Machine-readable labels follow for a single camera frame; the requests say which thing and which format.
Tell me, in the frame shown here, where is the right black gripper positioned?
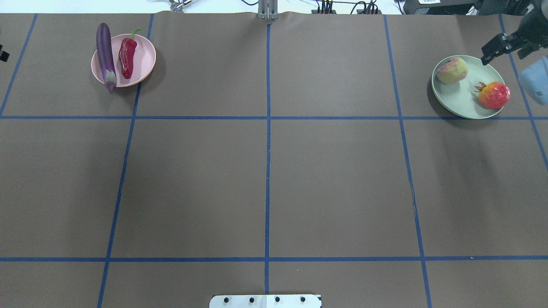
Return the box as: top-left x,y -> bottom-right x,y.
481,0 -> 548,65

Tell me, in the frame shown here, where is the red yellow pomegranate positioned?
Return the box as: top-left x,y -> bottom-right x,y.
474,81 -> 511,110

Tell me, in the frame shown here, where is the peach fruit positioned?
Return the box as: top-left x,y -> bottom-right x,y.
436,58 -> 468,85

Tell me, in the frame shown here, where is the red chili pepper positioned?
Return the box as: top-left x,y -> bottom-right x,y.
118,28 -> 142,79

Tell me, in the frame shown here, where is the purple eggplant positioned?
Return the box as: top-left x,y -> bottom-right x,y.
96,23 -> 117,93

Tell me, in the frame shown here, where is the green plate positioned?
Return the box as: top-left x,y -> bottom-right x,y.
431,55 -> 505,119

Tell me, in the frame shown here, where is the pink plate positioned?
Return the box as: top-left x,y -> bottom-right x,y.
111,33 -> 156,88

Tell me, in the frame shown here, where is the aluminium frame post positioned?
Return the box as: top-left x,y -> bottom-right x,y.
258,0 -> 279,20

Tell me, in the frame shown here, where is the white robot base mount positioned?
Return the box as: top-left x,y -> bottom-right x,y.
209,294 -> 322,308

